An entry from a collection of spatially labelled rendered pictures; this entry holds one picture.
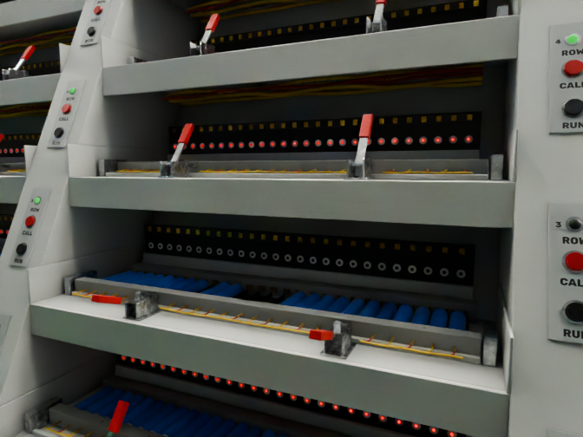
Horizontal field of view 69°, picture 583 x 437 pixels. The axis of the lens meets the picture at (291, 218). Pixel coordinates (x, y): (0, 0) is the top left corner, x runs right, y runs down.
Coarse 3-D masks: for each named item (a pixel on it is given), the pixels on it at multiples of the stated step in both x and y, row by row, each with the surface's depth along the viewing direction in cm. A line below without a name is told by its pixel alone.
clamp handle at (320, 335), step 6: (336, 324) 43; (312, 330) 38; (318, 330) 38; (324, 330) 39; (336, 330) 44; (312, 336) 37; (318, 336) 37; (324, 336) 38; (330, 336) 39; (336, 336) 42
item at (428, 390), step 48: (48, 288) 62; (384, 288) 58; (432, 288) 56; (48, 336) 59; (96, 336) 55; (144, 336) 51; (192, 336) 48; (240, 336) 48; (288, 336) 48; (288, 384) 44; (336, 384) 42; (384, 384) 40; (432, 384) 38; (480, 384) 37; (480, 432) 37
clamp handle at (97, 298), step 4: (136, 292) 54; (92, 296) 48; (96, 296) 48; (100, 296) 48; (104, 296) 48; (108, 296) 50; (136, 296) 54; (140, 296) 54; (92, 300) 48; (96, 300) 48; (100, 300) 48; (104, 300) 48; (108, 300) 49; (112, 300) 49; (116, 300) 50; (120, 300) 50; (124, 300) 51; (128, 300) 52; (132, 300) 53; (136, 300) 54; (140, 300) 54
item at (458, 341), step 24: (96, 288) 62; (120, 288) 60; (144, 288) 59; (192, 312) 53; (216, 312) 54; (240, 312) 52; (264, 312) 51; (288, 312) 49; (312, 312) 49; (336, 312) 49; (360, 336) 46; (384, 336) 45; (408, 336) 44; (432, 336) 43; (456, 336) 42; (480, 336) 42
